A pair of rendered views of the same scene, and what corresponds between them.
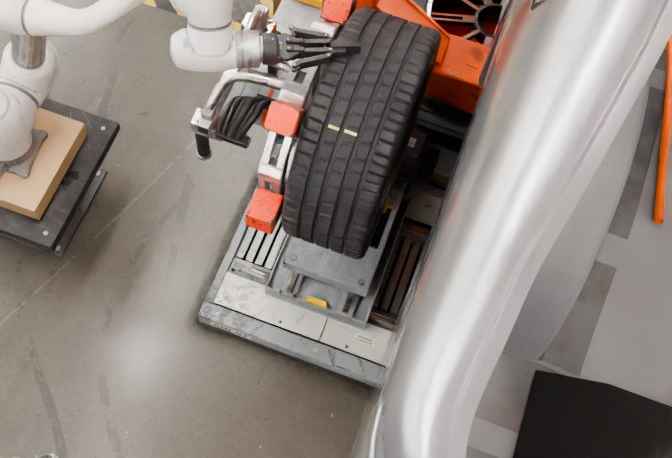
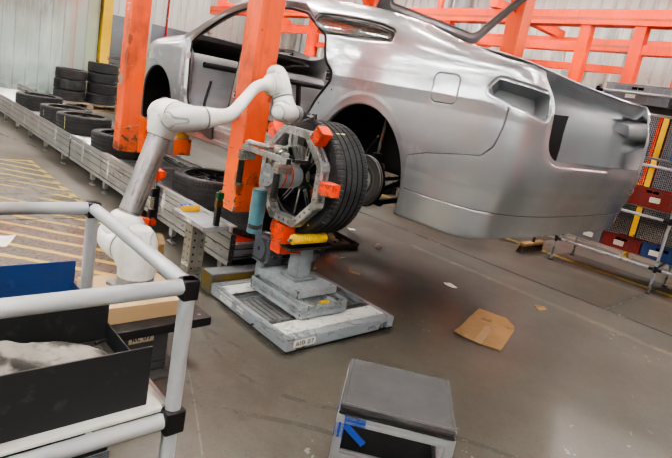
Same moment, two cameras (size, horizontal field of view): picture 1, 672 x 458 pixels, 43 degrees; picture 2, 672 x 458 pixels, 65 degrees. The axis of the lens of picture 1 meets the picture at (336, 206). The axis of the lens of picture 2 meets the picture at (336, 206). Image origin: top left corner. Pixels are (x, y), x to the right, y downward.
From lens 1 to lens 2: 2.93 m
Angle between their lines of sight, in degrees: 65
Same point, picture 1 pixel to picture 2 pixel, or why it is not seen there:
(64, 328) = (233, 393)
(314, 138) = (336, 138)
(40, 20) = (216, 112)
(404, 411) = (504, 63)
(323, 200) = (352, 163)
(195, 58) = (291, 108)
